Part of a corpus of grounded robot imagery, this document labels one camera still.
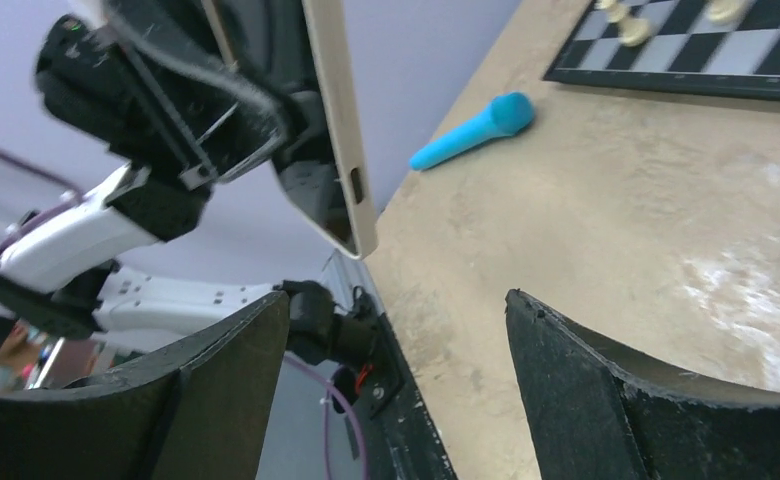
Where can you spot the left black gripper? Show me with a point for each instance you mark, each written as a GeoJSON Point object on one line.
{"type": "Point", "coordinates": [201, 92]}

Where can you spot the white chess piece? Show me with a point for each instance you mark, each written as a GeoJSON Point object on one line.
{"type": "Point", "coordinates": [723, 12]}
{"type": "Point", "coordinates": [632, 31]}

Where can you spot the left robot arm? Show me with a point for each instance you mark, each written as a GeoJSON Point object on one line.
{"type": "Point", "coordinates": [60, 269]}

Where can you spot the black white chessboard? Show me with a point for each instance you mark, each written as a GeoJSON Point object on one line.
{"type": "Point", "coordinates": [686, 53]}

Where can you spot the white chess piece front left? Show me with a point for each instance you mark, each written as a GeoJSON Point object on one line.
{"type": "Point", "coordinates": [632, 31]}

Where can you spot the white chess piece front right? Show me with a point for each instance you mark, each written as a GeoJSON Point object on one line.
{"type": "Point", "coordinates": [723, 12]}

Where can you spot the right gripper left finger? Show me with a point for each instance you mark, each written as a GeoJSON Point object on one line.
{"type": "Point", "coordinates": [195, 409]}

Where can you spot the phone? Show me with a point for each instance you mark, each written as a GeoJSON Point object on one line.
{"type": "Point", "coordinates": [344, 126]}

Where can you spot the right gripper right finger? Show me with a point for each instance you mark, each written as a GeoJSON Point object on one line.
{"type": "Point", "coordinates": [599, 409]}

